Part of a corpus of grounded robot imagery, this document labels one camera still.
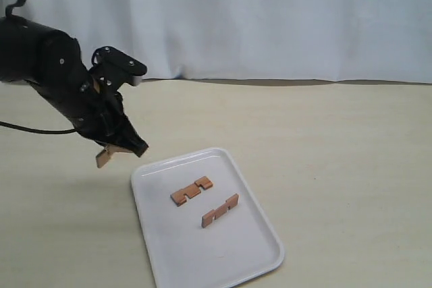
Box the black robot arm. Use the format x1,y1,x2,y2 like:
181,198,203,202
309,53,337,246
1,18,148,156

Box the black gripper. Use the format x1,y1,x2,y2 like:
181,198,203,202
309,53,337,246
25,71,149,157

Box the black cable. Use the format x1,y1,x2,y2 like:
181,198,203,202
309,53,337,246
0,121,77,134

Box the notched wooden piece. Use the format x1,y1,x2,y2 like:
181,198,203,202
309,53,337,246
170,176,213,206
201,194,239,228
95,144,131,169

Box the white plastic tray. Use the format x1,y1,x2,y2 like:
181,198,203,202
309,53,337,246
131,148,285,287

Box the white cloth backdrop curtain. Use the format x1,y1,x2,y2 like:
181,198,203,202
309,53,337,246
16,0,431,83

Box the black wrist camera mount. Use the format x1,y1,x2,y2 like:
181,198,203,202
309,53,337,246
90,47,147,90

